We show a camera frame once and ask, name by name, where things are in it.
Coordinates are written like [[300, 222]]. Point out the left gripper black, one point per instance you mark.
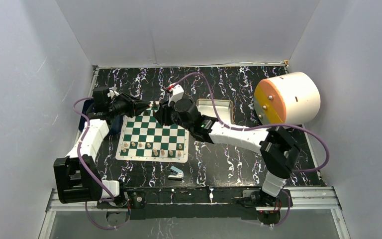
[[135, 107]]

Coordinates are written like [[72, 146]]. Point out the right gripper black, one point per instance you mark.
[[162, 113]]

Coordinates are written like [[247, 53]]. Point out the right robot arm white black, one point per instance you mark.
[[276, 146]]

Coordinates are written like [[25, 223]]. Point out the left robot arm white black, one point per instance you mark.
[[76, 174]]

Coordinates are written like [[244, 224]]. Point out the green white chess board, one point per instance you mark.
[[143, 134]]

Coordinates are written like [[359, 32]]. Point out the dark blue tray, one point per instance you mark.
[[88, 108]]

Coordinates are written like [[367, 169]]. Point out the gold rimmed metal tin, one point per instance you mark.
[[224, 109]]

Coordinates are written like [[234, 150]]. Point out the light blue white stapler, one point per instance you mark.
[[175, 174]]

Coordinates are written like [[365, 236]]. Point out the white cylinder orange yellow face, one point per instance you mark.
[[292, 98]]

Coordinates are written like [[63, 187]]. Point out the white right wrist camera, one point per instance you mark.
[[176, 93]]

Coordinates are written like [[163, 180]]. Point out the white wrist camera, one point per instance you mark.
[[176, 93], [113, 93]]

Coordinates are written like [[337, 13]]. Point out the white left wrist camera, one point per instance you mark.
[[113, 93]]

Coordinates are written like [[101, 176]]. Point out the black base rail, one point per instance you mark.
[[246, 203]]

